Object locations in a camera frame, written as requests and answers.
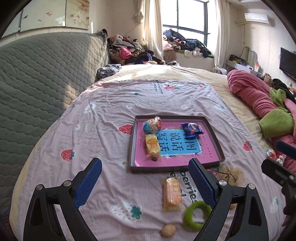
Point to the red white candy packet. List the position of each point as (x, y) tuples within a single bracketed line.
[(280, 159)]

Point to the white side desk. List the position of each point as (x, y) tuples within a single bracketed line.
[(238, 63)]

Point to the clothes pile on windowsill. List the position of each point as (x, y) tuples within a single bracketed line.
[(178, 42)]

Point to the round colourful snack ball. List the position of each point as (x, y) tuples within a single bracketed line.
[(152, 126)]

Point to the green fleece blanket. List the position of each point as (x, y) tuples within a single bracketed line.
[(281, 120)]

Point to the pink rolled blanket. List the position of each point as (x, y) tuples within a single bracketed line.
[(255, 93)]

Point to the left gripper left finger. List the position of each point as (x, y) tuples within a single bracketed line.
[(42, 221)]

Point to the beige fabric scrunchie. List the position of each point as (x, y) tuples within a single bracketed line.
[(233, 175)]

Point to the dark patterned cloth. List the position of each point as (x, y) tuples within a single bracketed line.
[(107, 71)]

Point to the left cream curtain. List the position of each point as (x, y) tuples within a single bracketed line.
[(148, 13)]

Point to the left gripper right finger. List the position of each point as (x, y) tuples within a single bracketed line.
[(249, 220)]

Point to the floral wall painting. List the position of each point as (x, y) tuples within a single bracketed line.
[(40, 14)]

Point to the blue cookie packet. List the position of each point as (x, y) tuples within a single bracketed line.
[(192, 130)]

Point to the grey quilted headboard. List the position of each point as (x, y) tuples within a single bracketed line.
[(41, 76)]

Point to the yellow cake packet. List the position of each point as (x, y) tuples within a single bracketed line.
[(152, 146)]

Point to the clothes pile by headboard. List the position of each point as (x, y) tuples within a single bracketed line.
[(125, 51)]

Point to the cream curtain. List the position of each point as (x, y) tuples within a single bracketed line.
[(148, 13), (222, 31)]

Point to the white air conditioner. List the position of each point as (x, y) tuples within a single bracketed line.
[(256, 18)]

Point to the orange cake packet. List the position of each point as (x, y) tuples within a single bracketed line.
[(172, 199)]

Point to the pink and blue book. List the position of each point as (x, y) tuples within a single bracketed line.
[(174, 145)]

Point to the right cream curtain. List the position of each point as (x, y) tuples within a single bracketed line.
[(222, 31)]

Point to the black television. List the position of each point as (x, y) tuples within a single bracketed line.
[(288, 63)]

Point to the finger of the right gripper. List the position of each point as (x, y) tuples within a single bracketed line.
[(286, 149)]

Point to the green hair scrunchie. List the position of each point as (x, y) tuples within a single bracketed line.
[(188, 215)]

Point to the brown walnut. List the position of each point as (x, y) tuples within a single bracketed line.
[(168, 230)]

